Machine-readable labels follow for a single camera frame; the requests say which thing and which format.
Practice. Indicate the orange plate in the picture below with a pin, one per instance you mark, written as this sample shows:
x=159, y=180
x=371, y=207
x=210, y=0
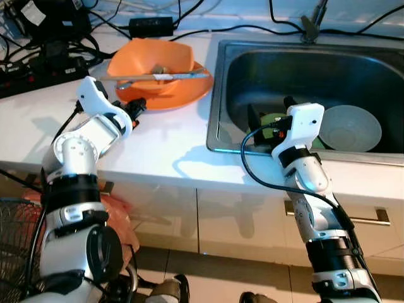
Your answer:
x=183, y=95

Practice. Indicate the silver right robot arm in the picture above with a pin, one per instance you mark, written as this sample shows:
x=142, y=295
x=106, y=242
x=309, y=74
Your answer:
x=312, y=189

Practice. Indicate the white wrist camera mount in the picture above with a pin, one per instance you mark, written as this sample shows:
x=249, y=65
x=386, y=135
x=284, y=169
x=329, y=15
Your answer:
x=306, y=123
x=93, y=95

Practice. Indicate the small black power brick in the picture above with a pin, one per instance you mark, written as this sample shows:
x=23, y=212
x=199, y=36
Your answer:
x=151, y=26

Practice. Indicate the grey bowl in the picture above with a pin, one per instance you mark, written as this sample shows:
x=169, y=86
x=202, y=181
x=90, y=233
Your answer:
x=350, y=129

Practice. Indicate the orange bowl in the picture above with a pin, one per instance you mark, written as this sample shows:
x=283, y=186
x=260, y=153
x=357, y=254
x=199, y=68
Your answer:
x=151, y=53

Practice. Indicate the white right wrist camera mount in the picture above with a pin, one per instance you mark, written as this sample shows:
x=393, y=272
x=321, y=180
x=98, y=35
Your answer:
x=306, y=123

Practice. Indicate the stainless steel sink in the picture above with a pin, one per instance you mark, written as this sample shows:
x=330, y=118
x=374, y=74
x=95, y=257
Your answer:
x=227, y=95

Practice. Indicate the green plate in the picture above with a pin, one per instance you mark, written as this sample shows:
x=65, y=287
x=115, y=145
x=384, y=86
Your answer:
x=273, y=120

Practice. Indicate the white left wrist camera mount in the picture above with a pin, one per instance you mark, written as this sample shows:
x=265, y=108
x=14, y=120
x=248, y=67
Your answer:
x=93, y=95

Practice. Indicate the black power strip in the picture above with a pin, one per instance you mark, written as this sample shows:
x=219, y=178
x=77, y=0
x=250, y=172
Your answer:
x=38, y=76

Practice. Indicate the large black power adapter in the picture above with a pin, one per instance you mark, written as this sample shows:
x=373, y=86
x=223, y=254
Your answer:
x=53, y=22

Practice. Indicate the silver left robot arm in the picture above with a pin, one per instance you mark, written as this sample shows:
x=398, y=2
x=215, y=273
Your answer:
x=76, y=151

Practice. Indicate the white cabinet door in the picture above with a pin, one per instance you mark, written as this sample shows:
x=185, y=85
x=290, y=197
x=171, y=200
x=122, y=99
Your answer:
x=379, y=252

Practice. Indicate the metal faucet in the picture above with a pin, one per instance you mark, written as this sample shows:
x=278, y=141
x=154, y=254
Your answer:
x=310, y=25

